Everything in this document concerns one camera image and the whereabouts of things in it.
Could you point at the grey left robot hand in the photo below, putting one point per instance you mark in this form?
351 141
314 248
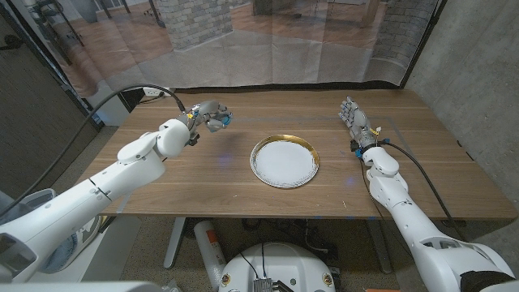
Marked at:
208 109

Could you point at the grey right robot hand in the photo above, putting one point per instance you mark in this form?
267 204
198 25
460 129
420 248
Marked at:
360 121

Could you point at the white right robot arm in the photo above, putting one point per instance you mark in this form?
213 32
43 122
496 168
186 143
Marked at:
413 227

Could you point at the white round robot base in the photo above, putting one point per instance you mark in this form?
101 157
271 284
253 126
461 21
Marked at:
280 263

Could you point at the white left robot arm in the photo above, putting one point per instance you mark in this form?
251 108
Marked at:
101 190

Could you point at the gold-rimmed white paper plate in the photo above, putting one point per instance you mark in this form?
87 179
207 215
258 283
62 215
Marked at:
284 164

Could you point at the white power strip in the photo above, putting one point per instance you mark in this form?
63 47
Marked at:
156 91

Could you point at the printed room backdrop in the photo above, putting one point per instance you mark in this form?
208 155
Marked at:
243 52

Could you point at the white table leg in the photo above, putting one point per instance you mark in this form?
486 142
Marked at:
380 247
174 243

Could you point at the white cylinder with orange label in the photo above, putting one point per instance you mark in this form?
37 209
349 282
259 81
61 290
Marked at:
208 251

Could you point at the white sneaker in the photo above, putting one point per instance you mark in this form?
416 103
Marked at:
40 198

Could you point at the white robot torso edge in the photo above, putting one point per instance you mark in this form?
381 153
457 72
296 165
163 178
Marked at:
81 287

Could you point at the person's leg in jeans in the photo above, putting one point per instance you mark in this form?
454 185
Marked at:
10 207

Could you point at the black backdrop frame pole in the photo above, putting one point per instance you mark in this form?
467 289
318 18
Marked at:
425 42
75 95

